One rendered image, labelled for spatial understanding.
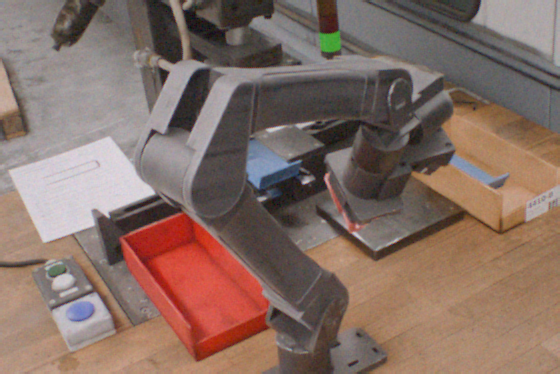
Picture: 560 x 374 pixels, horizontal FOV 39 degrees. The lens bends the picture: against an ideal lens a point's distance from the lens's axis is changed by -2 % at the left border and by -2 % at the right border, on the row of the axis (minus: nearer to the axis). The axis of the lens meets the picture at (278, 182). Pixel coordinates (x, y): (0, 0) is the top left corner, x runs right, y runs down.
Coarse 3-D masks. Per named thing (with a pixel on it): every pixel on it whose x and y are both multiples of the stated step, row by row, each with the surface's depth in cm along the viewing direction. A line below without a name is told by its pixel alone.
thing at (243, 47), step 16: (192, 16) 136; (176, 32) 131; (192, 32) 125; (208, 32) 125; (240, 32) 117; (256, 32) 122; (208, 48) 121; (224, 48) 118; (240, 48) 117; (256, 48) 116; (272, 48) 116; (208, 64) 121; (224, 64) 118; (240, 64) 115; (256, 64) 116; (272, 64) 121; (288, 64) 120
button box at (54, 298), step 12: (0, 264) 125; (12, 264) 125; (24, 264) 125; (36, 264) 125; (48, 264) 120; (72, 264) 119; (36, 276) 117; (48, 276) 117; (72, 276) 117; (84, 276) 116; (48, 288) 115; (72, 288) 114; (84, 288) 114; (48, 300) 112; (60, 300) 112; (72, 300) 112
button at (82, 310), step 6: (72, 306) 109; (78, 306) 109; (84, 306) 109; (90, 306) 109; (66, 312) 109; (72, 312) 108; (78, 312) 108; (84, 312) 108; (90, 312) 108; (72, 318) 107; (78, 318) 107; (84, 318) 107
